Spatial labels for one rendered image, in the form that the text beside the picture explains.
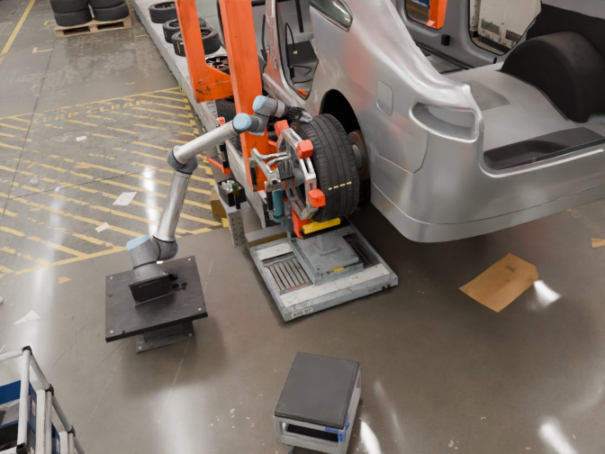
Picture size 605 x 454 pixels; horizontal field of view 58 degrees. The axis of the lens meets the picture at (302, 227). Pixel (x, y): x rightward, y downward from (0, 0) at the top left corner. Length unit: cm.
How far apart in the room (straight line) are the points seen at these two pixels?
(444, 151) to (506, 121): 130
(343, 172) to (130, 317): 154
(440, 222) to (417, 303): 99
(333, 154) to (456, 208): 81
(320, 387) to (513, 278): 176
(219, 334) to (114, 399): 73
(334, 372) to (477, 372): 91
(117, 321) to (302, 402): 131
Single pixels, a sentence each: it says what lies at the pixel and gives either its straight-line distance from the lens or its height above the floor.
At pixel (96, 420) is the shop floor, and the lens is 343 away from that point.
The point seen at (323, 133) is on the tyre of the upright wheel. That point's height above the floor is 115.
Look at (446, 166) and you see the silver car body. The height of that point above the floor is 126.
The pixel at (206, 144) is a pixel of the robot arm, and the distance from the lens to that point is 321.
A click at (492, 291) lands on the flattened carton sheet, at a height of 1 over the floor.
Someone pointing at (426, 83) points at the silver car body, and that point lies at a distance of 257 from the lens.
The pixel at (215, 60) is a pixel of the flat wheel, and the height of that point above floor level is 45.
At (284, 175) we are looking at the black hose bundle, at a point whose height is 99.
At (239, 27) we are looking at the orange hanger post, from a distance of 352.
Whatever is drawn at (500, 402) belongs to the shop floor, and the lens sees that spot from 326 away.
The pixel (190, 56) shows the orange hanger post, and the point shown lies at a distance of 552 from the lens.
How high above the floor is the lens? 253
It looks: 35 degrees down
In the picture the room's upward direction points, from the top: 5 degrees counter-clockwise
